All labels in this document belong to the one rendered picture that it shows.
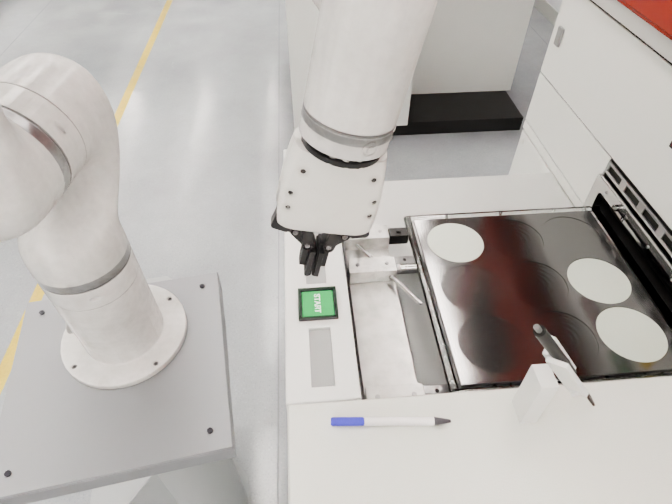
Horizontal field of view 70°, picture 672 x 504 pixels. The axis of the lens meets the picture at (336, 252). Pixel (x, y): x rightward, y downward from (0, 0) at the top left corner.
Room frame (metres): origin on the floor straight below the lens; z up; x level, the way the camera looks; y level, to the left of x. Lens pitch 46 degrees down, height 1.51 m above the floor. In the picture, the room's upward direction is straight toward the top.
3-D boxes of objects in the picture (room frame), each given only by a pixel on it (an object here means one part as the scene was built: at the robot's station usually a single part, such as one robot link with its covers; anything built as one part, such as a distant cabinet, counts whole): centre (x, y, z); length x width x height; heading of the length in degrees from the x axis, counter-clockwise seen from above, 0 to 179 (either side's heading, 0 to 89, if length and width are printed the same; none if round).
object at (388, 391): (0.32, -0.08, 0.89); 0.08 x 0.03 x 0.03; 95
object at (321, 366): (0.56, 0.04, 0.89); 0.55 x 0.09 x 0.14; 5
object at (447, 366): (0.51, -0.15, 0.90); 0.38 x 0.01 x 0.01; 5
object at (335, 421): (0.25, -0.06, 0.97); 0.14 x 0.01 x 0.01; 90
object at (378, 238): (0.64, -0.06, 0.89); 0.08 x 0.03 x 0.03; 95
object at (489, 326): (0.52, -0.33, 0.90); 0.34 x 0.34 x 0.01; 5
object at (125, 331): (0.44, 0.33, 0.96); 0.19 x 0.19 x 0.18
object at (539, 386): (0.27, -0.24, 1.03); 0.06 x 0.04 x 0.13; 95
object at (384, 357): (0.48, -0.07, 0.87); 0.36 x 0.08 x 0.03; 5
